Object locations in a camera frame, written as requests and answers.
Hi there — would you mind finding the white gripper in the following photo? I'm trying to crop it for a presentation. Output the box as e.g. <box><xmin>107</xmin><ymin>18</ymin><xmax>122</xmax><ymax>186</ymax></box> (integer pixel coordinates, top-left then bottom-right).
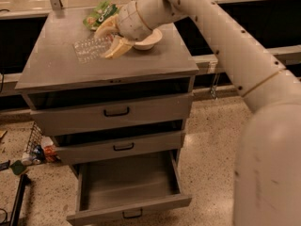
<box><xmin>94</xmin><ymin>2</ymin><xmax>152</xmax><ymax>59</ymax></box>

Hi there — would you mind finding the clear plastic water bottle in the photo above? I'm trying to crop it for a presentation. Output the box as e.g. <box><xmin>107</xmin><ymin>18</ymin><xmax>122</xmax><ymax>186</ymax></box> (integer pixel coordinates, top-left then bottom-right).
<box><xmin>73</xmin><ymin>36</ymin><xmax>114</xmax><ymax>63</ymax></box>

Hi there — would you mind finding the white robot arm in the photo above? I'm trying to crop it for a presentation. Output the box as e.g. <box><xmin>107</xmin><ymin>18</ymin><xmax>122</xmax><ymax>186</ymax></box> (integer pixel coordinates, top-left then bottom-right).
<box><xmin>95</xmin><ymin>0</ymin><xmax>301</xmax><ymax>226</ymax></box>

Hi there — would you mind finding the grey drawer cabinet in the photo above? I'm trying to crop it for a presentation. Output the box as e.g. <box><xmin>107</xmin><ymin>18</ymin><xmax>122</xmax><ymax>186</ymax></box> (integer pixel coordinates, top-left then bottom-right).
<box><xmin>14</xmin><ymin>3</ymin><xmax>199</xmax><ymax>171</ymax></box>

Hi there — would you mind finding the grey top drawer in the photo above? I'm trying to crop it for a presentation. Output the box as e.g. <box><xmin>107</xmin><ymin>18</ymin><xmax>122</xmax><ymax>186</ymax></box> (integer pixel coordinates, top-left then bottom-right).
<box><xmin>31</xmin><ymin>93</ymin><xmax>192</xmax><ymax>136</ymax></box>

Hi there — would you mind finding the grey middle drawer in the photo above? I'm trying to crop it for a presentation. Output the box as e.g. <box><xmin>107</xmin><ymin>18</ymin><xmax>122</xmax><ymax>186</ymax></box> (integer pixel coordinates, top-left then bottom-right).
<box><xmin>55</xmin><ymin>131</ymin><xmax>185</xmax><ymax>165</ymax></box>

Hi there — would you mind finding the grey open bottom drawer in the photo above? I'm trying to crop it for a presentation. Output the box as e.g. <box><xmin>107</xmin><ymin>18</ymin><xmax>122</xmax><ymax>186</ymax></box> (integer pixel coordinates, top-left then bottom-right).
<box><xmin>67</xmin><ymin>151</ymin><xmax>192</xmax><ymax>226</ymax></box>

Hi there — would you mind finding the green snack bag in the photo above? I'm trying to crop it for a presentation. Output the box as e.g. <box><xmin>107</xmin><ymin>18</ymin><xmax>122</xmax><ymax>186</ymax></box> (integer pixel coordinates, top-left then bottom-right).
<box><xmin>83</xmin><ymin>0</ymin><xmax>119</xmax><ymax>31</ymax></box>

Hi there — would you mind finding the white paper bowl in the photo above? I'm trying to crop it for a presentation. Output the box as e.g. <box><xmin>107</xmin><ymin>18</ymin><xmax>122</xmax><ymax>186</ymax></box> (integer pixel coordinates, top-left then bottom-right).
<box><xmin>134</xmin><ymin>28</ymin><xmax>163</xmax><ymax>51</ymax></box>

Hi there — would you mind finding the green sponge on floor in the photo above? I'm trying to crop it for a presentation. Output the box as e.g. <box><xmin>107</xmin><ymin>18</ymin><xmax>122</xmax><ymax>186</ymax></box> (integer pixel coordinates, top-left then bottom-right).
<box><xmin>10</xmin><ymin>160</ymin><xmax>27</xmax><ymax>176</ymax></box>

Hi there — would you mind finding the black pole on floor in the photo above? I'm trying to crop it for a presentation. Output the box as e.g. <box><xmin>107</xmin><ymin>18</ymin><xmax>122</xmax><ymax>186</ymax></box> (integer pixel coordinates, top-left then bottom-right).
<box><xmin>9</xmin><ymin>174</ymin><xmax>31</xmax><ymax>226</ymax></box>

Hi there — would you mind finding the grey metal rail frame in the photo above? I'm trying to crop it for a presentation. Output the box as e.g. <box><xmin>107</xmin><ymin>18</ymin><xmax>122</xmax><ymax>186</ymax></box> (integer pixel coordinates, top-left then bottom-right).
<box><xmin>1</xmin><ymin>0</ymin><xmax>300</xmax><ymax>74</ymax></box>

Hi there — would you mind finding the wire basket with items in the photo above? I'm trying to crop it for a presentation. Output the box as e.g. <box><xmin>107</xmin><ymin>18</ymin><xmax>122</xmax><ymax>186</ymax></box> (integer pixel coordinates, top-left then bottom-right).
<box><xmin>21</xmin><ymin>122</ymin><xmax>59</xmax><ymax>166</ymax></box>

